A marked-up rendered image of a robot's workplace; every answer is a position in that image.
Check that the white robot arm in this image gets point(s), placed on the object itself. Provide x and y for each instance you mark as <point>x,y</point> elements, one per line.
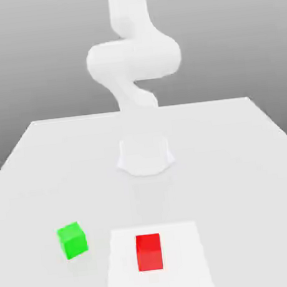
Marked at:
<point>134,59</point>

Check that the small red cube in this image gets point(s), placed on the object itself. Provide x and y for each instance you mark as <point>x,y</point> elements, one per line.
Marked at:
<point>149,253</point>

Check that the small green cube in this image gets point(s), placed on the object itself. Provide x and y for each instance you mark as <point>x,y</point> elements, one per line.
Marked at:
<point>73,240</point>

